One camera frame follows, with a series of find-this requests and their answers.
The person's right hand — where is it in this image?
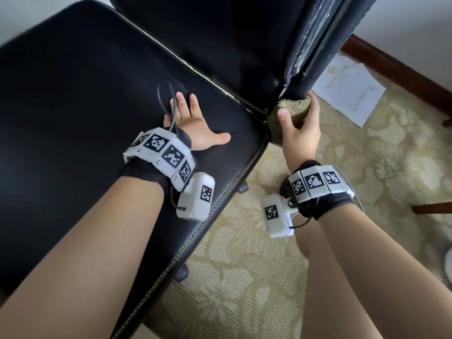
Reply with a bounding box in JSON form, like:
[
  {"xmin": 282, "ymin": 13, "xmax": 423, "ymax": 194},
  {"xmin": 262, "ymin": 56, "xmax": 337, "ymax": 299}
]
[{"xmin": 277, "ymin": 91, "xmax": 322, "ymax": 174}]

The person's left hand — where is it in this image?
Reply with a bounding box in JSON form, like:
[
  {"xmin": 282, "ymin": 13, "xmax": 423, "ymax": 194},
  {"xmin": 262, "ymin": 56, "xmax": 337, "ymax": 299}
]
[{"xmin": 164, "ymin": 91, "xmax": 232, "ymax": 151}]

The green cleaning cloth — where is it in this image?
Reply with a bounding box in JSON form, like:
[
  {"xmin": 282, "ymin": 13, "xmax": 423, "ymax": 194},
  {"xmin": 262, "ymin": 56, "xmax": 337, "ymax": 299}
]
[{"xmin": 267, "ymin": 97, "xmax": 312, "ymax": 145}]

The black leather chair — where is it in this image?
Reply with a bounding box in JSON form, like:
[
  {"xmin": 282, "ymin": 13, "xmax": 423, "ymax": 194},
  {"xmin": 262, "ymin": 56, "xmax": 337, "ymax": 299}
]
[{"xmin": 0, "ymin": 0, "xmax": 379, "ymax": 339}]

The person's right forearm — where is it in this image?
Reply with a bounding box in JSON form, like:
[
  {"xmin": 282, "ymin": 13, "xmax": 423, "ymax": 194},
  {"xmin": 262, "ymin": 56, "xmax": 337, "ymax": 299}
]
[{"xmin": 316, "ymin": 203, "xmax": 452, "ymax": 339}]

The person's left forearm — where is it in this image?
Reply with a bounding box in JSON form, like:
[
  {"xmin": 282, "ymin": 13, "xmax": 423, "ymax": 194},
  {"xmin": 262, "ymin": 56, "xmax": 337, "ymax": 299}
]
[{"xmin": 0, "ymin": 176, "xmax": 167, "ymax": 339}]

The person's right leg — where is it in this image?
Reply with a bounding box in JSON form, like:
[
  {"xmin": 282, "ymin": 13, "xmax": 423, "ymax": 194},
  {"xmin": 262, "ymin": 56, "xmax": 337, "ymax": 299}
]
[{"xmin": 293, "ymin": 221, "xmax": 382, "ymax": 339}]

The white marker left wristband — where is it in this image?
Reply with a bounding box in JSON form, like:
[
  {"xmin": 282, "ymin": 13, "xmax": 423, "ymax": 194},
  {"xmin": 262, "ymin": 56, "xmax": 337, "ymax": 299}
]
[{"xmin": 120, "ymin": 125, "xmax": 199, "ymax": 194}]

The white marker wristband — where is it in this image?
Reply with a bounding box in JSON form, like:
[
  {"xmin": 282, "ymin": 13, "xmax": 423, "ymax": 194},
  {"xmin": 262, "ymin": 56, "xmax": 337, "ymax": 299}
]
[
  {"xmin": 120, "ymin": 125, "xmax": 199, "ymax": 194},
  {"xmin": 280, "ymin": 160, "xmax": 357, "ymax": 220}
]

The white marker right wristband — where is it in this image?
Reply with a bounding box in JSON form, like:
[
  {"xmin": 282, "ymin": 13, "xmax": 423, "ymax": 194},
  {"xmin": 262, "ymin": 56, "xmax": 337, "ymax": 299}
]
[{"xmin": 280, "ymin": 160, "xmax": 357, "ymax": 220}]

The white paper sheet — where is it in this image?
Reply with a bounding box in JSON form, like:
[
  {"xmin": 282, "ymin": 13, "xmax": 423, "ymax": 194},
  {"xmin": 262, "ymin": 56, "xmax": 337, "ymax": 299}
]
[{"xmin": 311, "ymin": 53, "xmax": 387, "ymax": 128}]

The brown wooden table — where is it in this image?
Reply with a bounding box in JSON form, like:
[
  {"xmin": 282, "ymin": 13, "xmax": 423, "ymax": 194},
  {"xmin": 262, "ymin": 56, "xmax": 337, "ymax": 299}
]
[{"xmin": 412, "ymin": 202, "xmax": 452, "ymax": 215}]

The thin black cable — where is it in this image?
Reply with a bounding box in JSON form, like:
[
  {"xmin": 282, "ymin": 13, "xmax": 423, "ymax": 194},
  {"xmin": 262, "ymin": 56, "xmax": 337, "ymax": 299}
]
[{"xmin": 157, "ymin": 81, "xmax": 179, "ymax": 133}]

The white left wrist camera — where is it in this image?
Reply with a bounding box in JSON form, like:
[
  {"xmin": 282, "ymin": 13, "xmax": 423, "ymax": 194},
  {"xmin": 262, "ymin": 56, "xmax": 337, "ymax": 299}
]
[{"xmin": 175, "ymin": 171, "xmax": 216, "ymax": 223}]

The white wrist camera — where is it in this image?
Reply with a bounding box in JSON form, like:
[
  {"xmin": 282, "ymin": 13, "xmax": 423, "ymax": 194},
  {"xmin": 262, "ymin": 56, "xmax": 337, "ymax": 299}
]
[
  {"xmin": 261, "ymin": 194, "xmax": 299, "ymax": 239},
  {"xmin": 175, "ymin": 171, "xmax": 216, "ymax": 223}
]

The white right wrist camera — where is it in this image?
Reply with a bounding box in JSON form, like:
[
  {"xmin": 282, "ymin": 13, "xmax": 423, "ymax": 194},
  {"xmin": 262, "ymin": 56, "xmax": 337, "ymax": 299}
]
[{"xmin": 261, "ymin": 194, "xmax": 299, "ymax": 239}]

